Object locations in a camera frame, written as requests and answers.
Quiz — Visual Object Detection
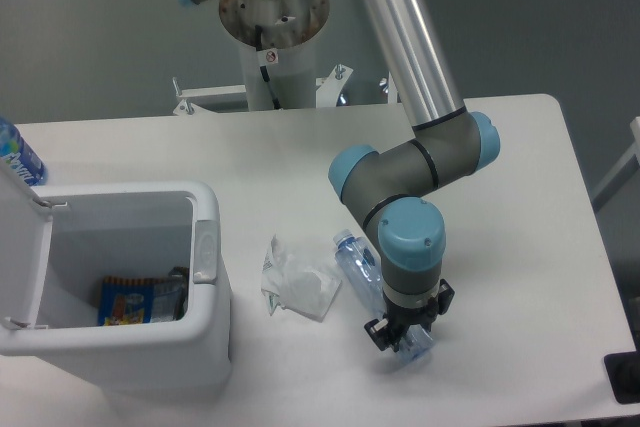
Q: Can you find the white frame at right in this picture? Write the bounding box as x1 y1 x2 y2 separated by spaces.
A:
591 117 639 212

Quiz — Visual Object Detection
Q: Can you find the clear plastic water bottle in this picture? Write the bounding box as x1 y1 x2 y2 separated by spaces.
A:
333 229 433 364

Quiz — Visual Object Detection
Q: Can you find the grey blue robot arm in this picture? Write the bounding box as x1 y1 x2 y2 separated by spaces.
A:
179 0 500 350

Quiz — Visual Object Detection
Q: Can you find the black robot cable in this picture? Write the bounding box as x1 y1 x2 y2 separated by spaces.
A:
253 24 283 110

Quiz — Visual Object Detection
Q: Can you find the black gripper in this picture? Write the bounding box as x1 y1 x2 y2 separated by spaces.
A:
364 278 455 352

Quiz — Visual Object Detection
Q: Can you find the white plastic trash can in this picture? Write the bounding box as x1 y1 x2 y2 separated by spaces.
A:
1 165 232 390

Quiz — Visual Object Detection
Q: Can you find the black table clamp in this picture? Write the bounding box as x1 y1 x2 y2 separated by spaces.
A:
604 351 639 405

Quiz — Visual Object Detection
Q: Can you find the white paper wrapper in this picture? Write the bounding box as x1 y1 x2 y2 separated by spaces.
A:
261 235 342 322

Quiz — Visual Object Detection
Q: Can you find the blue labelled bottle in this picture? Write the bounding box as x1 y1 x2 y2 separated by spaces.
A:
1 118 48 186

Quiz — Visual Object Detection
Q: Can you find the blue snack wrapper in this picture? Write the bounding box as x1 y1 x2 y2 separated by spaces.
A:
97 276 155 326

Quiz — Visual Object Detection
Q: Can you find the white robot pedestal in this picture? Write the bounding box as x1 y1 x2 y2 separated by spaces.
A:
173 0 354 116

